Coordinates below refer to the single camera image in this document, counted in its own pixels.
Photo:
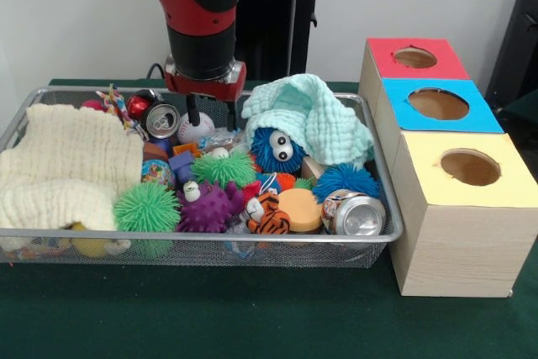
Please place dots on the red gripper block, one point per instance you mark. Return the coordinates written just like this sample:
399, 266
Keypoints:
206, 88

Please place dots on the light blue waffle cloth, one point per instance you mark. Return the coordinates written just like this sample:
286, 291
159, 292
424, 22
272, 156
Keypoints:
319, 123

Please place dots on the wooden box with three holes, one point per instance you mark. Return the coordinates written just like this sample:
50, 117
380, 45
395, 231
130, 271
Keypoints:
462, 249

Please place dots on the white baseball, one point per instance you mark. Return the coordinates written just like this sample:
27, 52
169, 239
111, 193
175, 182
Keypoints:
202, 128

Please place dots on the green spiky toy with eyes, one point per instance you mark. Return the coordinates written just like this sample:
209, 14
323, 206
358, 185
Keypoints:
223, 170

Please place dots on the blue spiky ball with eyes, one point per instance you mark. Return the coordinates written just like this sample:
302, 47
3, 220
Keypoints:
269, 161

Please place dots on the purple spiky toy with eyes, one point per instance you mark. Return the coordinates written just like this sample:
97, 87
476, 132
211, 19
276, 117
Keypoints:
210, 212

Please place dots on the green spiky rubber ball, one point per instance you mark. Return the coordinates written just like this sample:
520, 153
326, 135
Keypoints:
147, 207

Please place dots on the tiger plush toy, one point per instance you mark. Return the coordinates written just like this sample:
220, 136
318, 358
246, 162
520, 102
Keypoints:
269, 218

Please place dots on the orange round sponge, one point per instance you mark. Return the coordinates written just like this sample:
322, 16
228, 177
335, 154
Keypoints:
298, 207

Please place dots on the blue spiky rubber ball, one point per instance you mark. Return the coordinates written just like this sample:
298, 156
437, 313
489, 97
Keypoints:
344, 182

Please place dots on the cream waffle cloth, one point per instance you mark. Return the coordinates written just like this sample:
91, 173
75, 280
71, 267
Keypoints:
63, 157

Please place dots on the crushed silver drink can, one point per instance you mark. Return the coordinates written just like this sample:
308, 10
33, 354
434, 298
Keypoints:
357, 216

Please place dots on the dark green table cloth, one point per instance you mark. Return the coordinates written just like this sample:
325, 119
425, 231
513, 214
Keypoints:
252, 317

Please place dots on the black stand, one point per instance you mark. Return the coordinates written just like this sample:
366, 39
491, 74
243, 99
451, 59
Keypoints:
517, 39

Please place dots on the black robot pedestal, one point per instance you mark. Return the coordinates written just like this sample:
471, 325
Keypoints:
273, 18

